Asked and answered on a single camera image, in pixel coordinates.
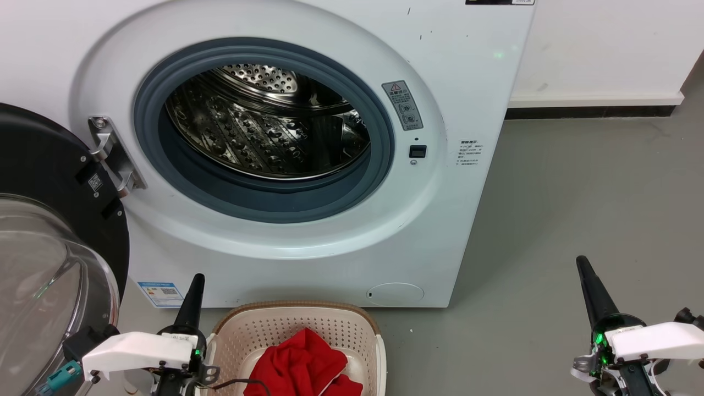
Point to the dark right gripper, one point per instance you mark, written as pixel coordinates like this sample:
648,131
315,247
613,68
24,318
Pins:
621,377

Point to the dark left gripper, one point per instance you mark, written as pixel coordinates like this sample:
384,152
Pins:
181,382

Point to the red garment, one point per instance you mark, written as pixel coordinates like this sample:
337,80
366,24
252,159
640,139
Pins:
300,366

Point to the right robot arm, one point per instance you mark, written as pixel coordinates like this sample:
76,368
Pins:
688,318

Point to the cream plastic laundry basket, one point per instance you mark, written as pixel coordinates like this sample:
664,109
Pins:
258,335

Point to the stainless steel washing machine drum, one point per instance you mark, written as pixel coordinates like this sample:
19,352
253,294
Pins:
264,132

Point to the black washer door with glass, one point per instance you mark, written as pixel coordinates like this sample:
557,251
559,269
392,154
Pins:
38,165

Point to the black bar with white label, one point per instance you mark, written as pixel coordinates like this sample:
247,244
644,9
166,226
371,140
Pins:
498,2

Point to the blue energy label sticker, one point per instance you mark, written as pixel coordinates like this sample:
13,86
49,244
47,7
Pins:
160,294

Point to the grey rubber door gasket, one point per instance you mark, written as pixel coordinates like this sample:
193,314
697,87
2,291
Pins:
264,203

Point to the white front-load washing machine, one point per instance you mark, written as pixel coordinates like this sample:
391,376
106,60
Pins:
330,258

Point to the QR code sticker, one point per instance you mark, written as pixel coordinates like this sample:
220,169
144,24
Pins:
95,182

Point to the metal door hinge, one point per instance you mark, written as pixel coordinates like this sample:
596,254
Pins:
114,159

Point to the white and black baseboard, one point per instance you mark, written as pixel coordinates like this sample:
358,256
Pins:
594,105

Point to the small white text sticker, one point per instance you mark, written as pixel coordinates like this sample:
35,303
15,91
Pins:
469,152

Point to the round drain filter cover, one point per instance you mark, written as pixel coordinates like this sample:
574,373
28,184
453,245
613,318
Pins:
395,294

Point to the black door latch socket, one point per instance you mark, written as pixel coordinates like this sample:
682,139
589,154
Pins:
417,151

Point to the grey warning label sticker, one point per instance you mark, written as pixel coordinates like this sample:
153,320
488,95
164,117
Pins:
402,105

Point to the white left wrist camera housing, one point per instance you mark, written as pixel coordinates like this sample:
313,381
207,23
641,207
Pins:
137,352

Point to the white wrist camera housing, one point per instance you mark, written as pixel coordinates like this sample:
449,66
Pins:
660,341
137,352

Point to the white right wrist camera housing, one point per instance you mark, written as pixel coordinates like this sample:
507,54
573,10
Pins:
660,341

